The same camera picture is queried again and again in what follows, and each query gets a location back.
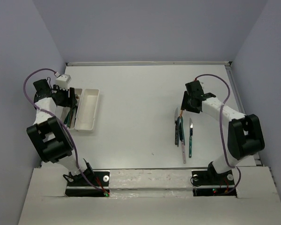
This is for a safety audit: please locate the silver spoon teal handle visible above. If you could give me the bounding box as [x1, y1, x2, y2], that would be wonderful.
[64, 108, 74, 126]

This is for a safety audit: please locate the teal plastic spoon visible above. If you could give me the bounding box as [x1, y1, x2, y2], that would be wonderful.
[64, 106, 77, 128]

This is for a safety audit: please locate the knife with teal handle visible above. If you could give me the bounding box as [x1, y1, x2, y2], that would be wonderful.
[189, 118, 193, 158]

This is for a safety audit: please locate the knife with pink handle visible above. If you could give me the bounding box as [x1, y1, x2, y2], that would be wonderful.
[179, 117, 187, 164]

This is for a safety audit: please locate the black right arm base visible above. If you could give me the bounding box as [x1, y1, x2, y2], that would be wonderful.
[190, 163, 237, 197]

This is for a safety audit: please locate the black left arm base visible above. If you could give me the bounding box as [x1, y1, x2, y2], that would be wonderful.
[63, 160, 110, 197]

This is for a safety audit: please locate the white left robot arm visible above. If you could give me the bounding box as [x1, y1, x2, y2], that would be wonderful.
[26, 79, 96, 185]

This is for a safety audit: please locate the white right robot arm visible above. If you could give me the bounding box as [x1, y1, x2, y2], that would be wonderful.
[181, 80, 265, 184]

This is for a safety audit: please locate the white right container tray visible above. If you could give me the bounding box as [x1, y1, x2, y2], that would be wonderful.
[74, 89, 100, 132]

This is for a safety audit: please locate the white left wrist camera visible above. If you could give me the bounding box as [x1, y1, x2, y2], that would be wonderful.
[55, 74, 71, 90]

